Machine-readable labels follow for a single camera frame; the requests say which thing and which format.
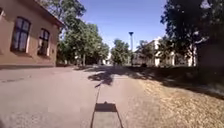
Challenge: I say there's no small green tree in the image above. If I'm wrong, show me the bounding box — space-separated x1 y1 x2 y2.
110 38 132 66

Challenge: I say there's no street lamp pole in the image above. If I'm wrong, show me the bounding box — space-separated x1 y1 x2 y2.
128 31 135 66

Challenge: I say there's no row of green trees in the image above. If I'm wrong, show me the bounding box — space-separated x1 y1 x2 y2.
39 0 111 68

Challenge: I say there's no white building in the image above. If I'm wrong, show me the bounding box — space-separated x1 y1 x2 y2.
132 36 198 68

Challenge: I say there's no grey asphalt path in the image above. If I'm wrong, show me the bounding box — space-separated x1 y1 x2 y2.
0 65 168 128

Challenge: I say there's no dry yellow grass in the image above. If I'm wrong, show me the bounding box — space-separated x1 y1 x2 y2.
126 66 224 128

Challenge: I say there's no brown building with arched windows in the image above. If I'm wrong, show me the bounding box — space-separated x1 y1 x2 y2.
0 0 66 70

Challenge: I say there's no large dark tree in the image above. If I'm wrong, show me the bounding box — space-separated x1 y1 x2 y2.
159 0 224 84

